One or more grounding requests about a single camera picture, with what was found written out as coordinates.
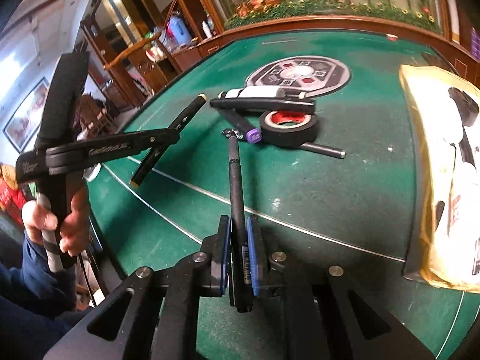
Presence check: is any black marker purple cap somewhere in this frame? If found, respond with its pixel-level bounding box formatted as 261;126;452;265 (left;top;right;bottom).
217;109;263;144

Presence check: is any wooden chair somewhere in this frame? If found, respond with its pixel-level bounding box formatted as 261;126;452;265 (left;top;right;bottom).
80;32;166;121

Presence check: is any red orange cloth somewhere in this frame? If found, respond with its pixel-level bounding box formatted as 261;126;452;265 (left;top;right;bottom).
0;163;27;218

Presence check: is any white rolled poster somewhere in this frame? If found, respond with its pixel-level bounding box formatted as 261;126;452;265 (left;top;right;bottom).
444;0;462;44

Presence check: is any black tape roll red core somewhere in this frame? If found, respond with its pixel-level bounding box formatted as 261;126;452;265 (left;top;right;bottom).
259;109;320;149

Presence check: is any blue water jug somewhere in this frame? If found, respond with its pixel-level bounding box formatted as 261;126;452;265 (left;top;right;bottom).
167;15;192;47

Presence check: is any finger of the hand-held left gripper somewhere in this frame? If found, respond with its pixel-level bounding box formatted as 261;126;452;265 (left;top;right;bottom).
127;128;181;151

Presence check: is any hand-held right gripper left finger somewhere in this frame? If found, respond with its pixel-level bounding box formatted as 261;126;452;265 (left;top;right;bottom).
43;215;231;360

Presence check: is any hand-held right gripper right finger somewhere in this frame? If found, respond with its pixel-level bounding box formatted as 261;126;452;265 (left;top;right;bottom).
247;215;439;360

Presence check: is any framed wall picture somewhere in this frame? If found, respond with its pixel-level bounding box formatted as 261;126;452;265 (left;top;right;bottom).
3;77;50;154

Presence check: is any black plastic fan housing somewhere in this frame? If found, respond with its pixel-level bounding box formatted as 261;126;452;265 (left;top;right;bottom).
448;87;480;126

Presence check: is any black gel pen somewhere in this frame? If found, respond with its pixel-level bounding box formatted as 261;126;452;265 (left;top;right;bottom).
226;135;253;313

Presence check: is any person's left forearm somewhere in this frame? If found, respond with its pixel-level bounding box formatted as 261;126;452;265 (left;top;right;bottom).
0;229;98;360

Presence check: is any person's left hand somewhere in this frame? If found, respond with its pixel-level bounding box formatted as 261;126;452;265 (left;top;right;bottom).
20;185;91;256

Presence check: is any purple spray can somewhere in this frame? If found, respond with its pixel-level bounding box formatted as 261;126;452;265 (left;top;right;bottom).
469;26;480;61

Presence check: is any white foam tray yellow tape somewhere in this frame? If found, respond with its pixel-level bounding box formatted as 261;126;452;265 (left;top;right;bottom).
399;64;480;293

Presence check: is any grey table control panel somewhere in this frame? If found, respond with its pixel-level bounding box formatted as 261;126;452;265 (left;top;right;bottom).
245;55;351;96

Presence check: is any wooden glass cabinet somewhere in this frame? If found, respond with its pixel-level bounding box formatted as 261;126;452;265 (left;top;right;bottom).
80;0;211;94

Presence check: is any thin black pen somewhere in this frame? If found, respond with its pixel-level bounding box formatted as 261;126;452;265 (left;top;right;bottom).
300;142;346;159

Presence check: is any white bottle floral label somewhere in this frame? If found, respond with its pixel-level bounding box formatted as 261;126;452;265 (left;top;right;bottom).
219;85;287;101

